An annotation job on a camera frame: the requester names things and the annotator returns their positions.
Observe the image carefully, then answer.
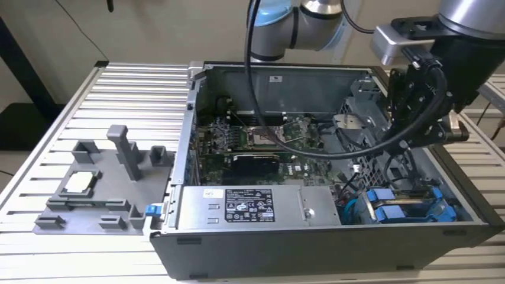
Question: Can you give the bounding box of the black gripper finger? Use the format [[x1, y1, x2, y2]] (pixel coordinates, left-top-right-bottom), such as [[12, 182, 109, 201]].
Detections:
[[424, 116, 471, 148], [388, 57, 454, 155]]

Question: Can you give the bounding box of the hard disk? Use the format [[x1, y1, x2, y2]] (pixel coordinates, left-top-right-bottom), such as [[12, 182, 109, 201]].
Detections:
[[365, 185, 458, 225]]

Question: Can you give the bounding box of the grey metal disk bay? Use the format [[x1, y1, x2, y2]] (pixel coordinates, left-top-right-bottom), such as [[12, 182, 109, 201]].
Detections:
[[334, 75, 400, 186]]

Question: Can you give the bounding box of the black RAM slot bank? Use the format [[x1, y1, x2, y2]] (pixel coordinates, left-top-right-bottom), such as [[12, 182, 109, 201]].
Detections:
[[232, 109, 288, 125]]

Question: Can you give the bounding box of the green motherboard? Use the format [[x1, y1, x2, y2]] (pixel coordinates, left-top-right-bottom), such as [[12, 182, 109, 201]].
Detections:
[[196, 114, 356, 189]]

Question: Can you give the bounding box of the metal socket cover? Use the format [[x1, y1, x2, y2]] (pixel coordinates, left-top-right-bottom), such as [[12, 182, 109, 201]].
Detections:
[[277, 121, 313, 145]]

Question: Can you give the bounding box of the CPU socket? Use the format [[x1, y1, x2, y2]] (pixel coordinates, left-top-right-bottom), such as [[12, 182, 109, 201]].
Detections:
[[241, 125, 285, 149]]

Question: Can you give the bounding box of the black graphics card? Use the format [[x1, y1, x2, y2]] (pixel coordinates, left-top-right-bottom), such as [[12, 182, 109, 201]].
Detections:
[[224, 151, 293, 178]]

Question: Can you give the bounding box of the black PC case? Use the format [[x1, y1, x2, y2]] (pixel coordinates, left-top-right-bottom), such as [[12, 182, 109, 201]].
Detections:
[[148, 60, 505, 281]]

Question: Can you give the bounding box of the silver power supply unit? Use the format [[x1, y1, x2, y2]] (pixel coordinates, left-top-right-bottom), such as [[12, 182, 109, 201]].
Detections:
[[174, 185, 342, 231]]

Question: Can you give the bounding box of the blue case latch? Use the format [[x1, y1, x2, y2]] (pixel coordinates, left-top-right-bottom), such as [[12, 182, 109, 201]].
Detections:
[[144, 204, 164, 219]]

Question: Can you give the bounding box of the grey parts rack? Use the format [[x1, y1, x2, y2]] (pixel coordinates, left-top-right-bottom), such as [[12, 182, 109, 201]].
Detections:
[[33, 124, 177, 237]]

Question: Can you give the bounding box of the silver CPU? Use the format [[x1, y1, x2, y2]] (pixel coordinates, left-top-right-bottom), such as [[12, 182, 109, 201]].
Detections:
[[64, 170, 100, 193]]

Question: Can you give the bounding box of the black furniture panel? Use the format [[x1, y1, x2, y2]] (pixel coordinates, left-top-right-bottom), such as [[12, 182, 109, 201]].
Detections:
[[0, 16, 66, 152]]

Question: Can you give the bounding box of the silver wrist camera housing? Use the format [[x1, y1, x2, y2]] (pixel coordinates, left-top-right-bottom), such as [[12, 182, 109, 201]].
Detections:
[[369, 17, 440, 65]]

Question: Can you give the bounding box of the silver metal bracket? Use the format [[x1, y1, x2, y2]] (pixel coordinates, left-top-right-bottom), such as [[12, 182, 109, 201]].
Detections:
[[332, 114, 376, 131]]

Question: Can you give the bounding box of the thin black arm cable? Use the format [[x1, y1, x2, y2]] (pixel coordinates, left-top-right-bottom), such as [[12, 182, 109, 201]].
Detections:
[[341, 0, 374, 34]]

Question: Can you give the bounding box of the blue disk wire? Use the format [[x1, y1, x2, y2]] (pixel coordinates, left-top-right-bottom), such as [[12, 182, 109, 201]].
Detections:
[[337, 193, 358, 224]]

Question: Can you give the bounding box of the thick black camera cable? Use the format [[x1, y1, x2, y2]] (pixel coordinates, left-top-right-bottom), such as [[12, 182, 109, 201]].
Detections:
[[242, 0, 450, 162]]

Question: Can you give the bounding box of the thin black wall cable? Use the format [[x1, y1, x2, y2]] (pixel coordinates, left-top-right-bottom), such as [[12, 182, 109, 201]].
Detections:
[[53, 0, 101, 64]]

